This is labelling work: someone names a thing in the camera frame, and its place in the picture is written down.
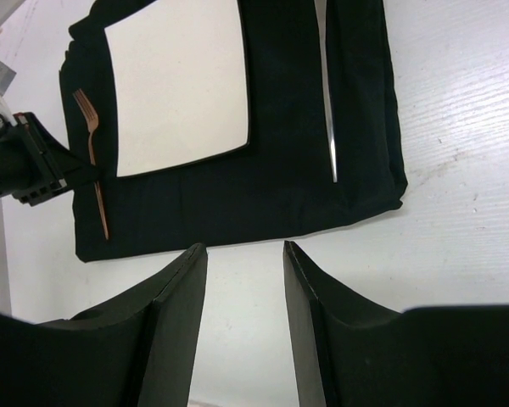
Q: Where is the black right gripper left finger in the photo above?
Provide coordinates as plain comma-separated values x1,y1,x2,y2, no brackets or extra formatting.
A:
0,244,207,406

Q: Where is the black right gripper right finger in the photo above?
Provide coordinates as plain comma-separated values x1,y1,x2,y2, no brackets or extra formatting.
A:
283,241,509,406

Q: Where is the copper fork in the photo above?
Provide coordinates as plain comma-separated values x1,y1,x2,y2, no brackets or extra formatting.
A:
73,88,109,241

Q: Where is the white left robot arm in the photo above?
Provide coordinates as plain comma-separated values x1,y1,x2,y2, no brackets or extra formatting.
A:
0,61,99,206

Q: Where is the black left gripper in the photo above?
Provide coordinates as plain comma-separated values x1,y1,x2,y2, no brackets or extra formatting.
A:
0,112,100,206

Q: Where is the black cloth placemat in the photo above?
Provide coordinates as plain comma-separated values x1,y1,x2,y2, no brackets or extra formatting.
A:
59,1,407,262

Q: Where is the silver knife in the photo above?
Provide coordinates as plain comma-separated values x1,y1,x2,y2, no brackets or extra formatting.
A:
313,0,338,183

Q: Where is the white square plate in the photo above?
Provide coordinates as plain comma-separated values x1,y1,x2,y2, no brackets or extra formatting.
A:
105,1,249,177

